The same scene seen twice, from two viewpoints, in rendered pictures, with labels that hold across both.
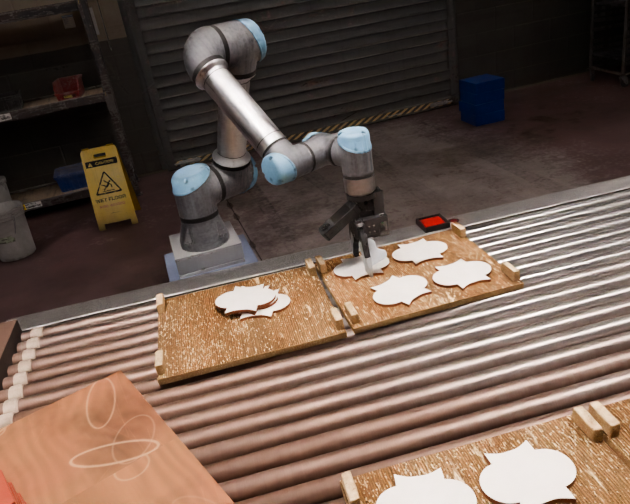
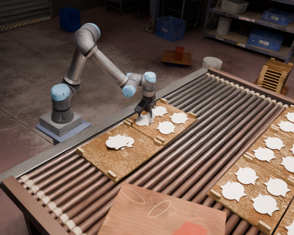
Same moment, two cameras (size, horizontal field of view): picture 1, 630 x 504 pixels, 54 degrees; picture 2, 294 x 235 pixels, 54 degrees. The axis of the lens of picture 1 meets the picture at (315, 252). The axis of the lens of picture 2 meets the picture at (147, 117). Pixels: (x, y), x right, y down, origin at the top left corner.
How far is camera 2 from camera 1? 110 cm
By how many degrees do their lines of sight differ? 38
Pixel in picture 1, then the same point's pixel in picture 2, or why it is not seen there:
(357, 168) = (152, 87)
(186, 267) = (62, 131)
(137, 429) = (157, 199)
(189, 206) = (63, 104)
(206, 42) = (89, 38)
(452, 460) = (227, 177)
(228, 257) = (76, 123)
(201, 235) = (67, 116)
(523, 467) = (244, 174)
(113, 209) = not seen: outside the picture
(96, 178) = not seen: outside the picture
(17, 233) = not seen: outside the picture
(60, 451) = (140, 215)
